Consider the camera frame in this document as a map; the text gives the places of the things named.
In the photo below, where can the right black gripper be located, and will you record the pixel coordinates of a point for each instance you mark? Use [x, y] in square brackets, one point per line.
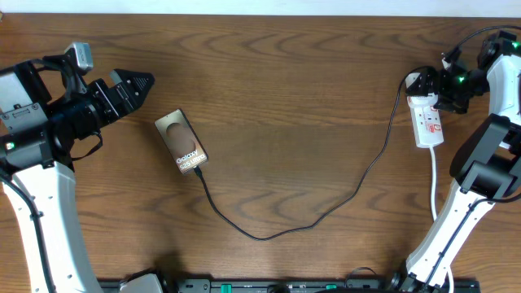
[440, 77]

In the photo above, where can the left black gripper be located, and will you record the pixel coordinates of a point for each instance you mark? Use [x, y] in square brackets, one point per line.
[114, 106]

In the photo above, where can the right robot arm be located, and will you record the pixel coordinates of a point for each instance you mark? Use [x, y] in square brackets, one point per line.
[486, 168]

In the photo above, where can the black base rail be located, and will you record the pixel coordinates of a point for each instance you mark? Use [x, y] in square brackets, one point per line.
[362, 284]

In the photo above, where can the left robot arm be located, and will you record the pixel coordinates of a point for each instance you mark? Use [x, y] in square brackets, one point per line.
[47, 106]

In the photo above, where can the white power strip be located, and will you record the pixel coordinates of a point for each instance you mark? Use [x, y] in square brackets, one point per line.
[425, 120]

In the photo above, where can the Galaxy S25 Ultra smartphone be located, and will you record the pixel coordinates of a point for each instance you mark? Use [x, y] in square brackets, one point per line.
[181, 140]

